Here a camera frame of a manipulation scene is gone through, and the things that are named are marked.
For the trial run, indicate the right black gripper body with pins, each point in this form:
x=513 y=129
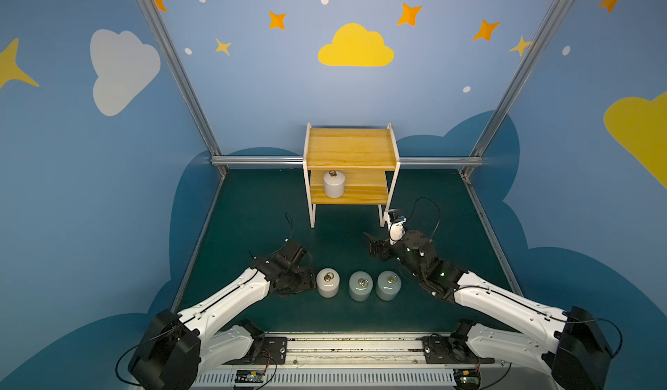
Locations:
x=386 y=248

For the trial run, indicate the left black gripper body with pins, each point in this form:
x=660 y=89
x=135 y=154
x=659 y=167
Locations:
x=300 y=278

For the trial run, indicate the white tea canister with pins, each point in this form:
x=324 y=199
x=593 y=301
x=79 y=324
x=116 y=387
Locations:
x=334 y=183
x=328 y=283

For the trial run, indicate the grey-green tea canister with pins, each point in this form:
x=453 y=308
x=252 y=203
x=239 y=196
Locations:
x=360 y=286
x=388 y=285

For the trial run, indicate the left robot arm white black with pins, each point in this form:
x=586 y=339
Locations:
x=179 y=347

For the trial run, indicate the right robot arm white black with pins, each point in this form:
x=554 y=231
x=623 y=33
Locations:
x=567 y=345

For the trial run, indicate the left circuit board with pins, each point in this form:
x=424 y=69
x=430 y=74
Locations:
x=249 y=378

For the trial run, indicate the circuit board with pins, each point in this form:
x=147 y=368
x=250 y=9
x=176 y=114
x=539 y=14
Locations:
x=249 y=378
x=466 y=379

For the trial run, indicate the right circuit board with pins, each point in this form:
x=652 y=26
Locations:
x=466 y=379

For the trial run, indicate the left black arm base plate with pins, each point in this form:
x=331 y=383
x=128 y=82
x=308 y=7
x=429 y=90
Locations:
x=269 y=347

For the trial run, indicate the aluminium front rail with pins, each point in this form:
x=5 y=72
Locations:
x=359 y=360

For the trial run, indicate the wooden two-tier shelf white frame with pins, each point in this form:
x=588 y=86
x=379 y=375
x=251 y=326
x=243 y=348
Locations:
x=368 y=157

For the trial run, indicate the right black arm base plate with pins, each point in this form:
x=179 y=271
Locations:
x=438 y=349

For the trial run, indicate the rear aluminium frame bar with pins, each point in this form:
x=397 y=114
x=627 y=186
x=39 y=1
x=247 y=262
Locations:
x=294 y=161

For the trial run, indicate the right aluminium frame post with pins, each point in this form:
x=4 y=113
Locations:
x=553 y=18

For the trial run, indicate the aluminium frame post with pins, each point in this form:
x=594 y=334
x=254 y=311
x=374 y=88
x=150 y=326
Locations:
x=553 y=18
x=167 y=47

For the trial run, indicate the left aluminium frame post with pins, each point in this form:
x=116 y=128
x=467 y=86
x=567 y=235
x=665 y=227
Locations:
x=167 y=47

